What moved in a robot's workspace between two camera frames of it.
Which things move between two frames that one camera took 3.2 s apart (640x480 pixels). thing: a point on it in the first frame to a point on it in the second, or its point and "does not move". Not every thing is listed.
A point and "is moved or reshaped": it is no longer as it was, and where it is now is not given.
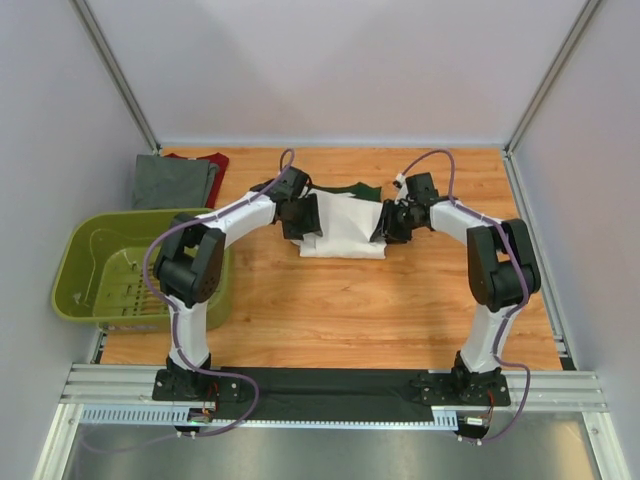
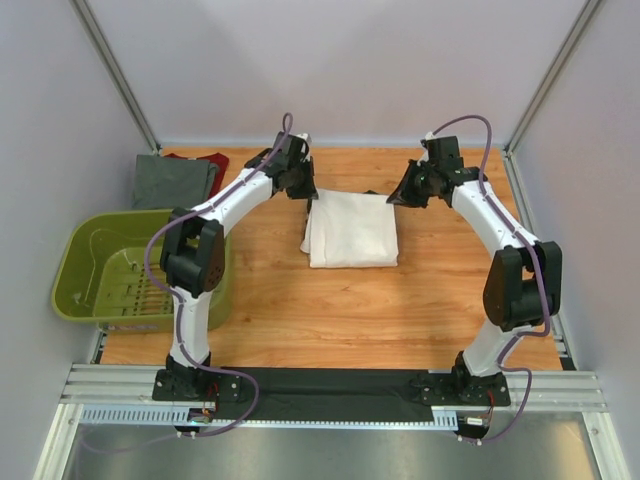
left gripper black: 311,224 to 308,193
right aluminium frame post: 587,12 does not move
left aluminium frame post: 112,67 does not move
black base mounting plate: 333,393 does not move
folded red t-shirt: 219,159 does not move
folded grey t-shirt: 169,182 does not move
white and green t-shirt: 348,217 is moved or reshaped
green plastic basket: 99,272 does not move
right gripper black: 386,229 to 403,194
